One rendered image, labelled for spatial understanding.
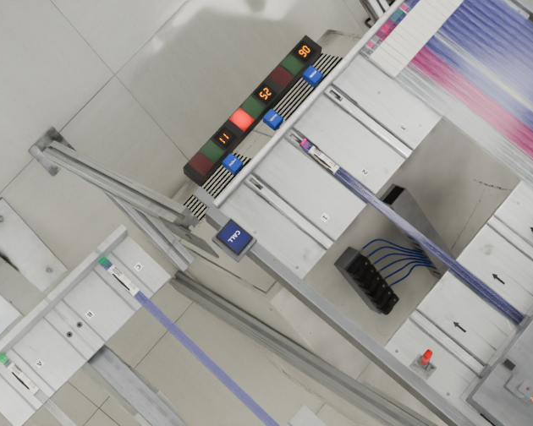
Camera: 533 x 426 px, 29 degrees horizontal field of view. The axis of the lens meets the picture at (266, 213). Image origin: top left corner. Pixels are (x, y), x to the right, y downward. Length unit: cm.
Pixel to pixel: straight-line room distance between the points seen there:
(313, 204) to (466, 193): 59
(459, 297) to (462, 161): 54
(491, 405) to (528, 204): 37
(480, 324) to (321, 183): 36
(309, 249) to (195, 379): 109
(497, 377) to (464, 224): 66
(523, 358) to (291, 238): 43
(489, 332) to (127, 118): 109
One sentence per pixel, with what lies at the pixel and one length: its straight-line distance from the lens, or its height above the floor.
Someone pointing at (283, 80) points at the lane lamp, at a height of 66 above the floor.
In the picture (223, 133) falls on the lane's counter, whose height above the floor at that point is 65.
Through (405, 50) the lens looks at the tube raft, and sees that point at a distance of 190.
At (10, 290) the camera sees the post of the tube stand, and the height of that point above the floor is 18.
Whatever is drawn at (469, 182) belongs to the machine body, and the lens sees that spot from 229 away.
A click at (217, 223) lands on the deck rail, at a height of 74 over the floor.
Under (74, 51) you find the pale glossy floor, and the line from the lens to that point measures 240.
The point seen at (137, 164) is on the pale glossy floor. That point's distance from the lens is 251.
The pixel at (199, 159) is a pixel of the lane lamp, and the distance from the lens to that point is 182.
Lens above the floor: 219
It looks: 53 degrees down
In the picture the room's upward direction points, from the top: 115 degrees clockwise
